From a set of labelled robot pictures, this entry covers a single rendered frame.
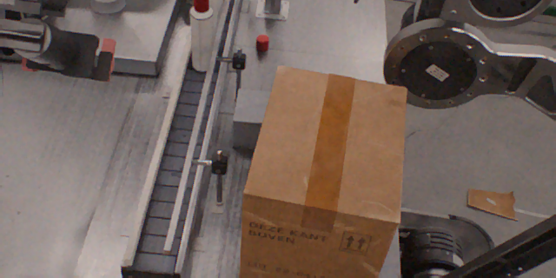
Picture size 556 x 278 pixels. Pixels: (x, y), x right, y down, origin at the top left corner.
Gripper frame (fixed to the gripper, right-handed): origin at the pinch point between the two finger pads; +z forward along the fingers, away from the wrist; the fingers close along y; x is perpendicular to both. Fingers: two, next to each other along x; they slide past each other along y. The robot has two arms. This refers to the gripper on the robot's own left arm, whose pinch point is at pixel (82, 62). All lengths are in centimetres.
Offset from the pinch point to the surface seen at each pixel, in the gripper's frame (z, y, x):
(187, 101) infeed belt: 37.2, -10.4, 1.2
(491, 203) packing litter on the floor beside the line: 140, -111, 16
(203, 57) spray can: 39.7, -12.1, -9.5
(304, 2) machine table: 73, -32, -34
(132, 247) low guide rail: 8.8, -10.8, 30.4
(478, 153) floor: 157, -108, -4
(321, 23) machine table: 68, -37, -28
